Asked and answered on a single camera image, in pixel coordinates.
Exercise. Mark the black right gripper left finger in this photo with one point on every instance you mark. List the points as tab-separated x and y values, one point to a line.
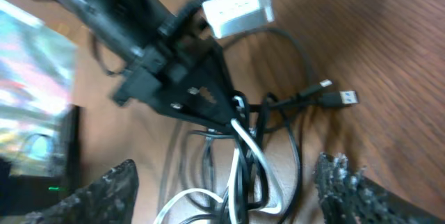
109	199

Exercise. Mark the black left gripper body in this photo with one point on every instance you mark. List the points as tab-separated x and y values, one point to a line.
150	39

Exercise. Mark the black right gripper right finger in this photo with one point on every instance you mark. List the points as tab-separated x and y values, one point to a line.
347	196

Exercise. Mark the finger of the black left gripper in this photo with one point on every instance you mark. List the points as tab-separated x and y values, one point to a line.
202	94

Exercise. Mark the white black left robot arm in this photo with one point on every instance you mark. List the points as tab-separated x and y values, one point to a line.
95	15

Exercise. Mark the computer monitor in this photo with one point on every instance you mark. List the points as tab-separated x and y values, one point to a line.
40	149

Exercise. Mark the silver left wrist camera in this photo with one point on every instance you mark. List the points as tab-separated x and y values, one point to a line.
229	17

